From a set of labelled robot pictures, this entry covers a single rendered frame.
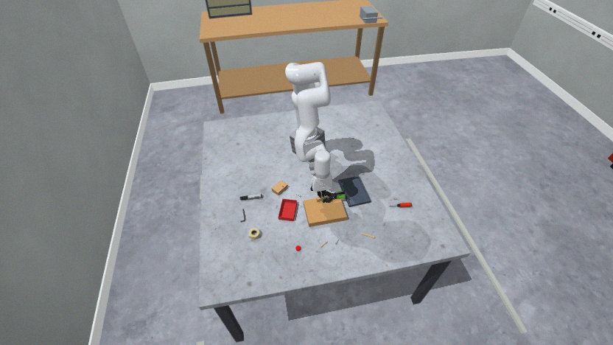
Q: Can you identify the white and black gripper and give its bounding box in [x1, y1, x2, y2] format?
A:
[310, 173, 332, 198]

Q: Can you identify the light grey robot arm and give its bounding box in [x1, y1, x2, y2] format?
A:
[285, 62, 331, 179]

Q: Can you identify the red rectangular tray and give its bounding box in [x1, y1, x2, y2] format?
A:
[279, 198, 297, 221]

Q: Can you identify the white marker pen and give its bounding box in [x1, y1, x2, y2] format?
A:
[240, 194, 262, 200]

